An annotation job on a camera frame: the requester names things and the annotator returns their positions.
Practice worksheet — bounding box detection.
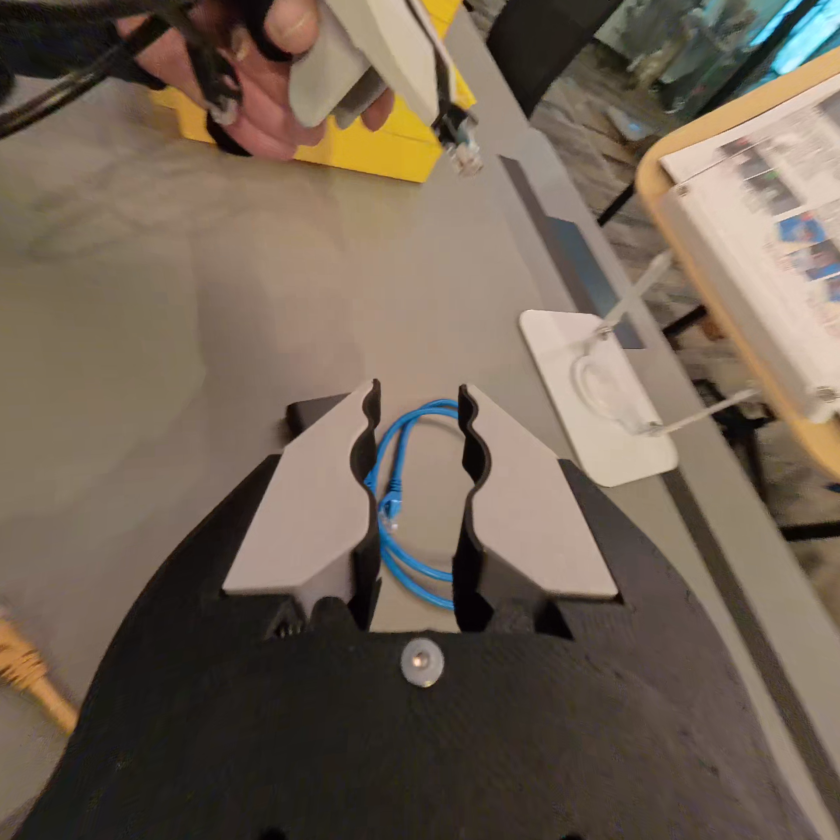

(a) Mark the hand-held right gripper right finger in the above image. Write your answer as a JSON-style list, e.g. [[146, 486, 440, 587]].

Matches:
[[453, 384, 622, 632]]

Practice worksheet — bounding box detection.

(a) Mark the yellow ethernet cable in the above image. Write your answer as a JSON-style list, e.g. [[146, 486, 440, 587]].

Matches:
[[0, 610, 80, 732]]

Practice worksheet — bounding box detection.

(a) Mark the person's left hand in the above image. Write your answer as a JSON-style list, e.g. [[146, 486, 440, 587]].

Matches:
[[115, 0, 396, 161]]

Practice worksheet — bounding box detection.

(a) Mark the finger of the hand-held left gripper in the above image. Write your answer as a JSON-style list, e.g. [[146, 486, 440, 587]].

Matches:
[[320, 0, 439, 127], [410, 0, 463, 132]]

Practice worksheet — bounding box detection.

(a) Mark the instruction sheet on stand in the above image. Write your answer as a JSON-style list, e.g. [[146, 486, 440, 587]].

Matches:
[[635, 49, 840, 463]]

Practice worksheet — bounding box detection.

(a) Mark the black network switch box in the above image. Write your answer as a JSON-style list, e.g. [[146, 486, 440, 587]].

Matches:
[[286, 392, 355, 442]]

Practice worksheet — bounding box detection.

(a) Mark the white document stand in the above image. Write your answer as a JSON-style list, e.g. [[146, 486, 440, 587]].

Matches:
[[518, 184, 840, 490]]

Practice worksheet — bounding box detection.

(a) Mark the black office chair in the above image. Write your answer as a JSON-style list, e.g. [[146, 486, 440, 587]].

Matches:
[[484, 0, 626, 120]]

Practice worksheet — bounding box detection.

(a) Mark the printed instruction sheet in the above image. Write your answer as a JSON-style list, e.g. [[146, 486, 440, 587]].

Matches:
[[659, 79, 840, 388]]

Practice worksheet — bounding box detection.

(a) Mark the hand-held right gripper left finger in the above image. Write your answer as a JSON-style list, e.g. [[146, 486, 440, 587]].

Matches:
[[222, 378, 383, 631]]

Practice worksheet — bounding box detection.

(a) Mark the black ethernet cable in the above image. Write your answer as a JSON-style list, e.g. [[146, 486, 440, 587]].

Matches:
[[0, 0, 485, 178]]

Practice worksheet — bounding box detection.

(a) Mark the blue ethernet cable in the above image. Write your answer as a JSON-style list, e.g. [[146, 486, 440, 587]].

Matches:
[[364, 399, 463, 611]]

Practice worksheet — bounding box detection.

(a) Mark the yellow bin with black divider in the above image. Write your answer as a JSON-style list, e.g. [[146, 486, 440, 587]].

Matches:
[[150, 0, 476, 185]]

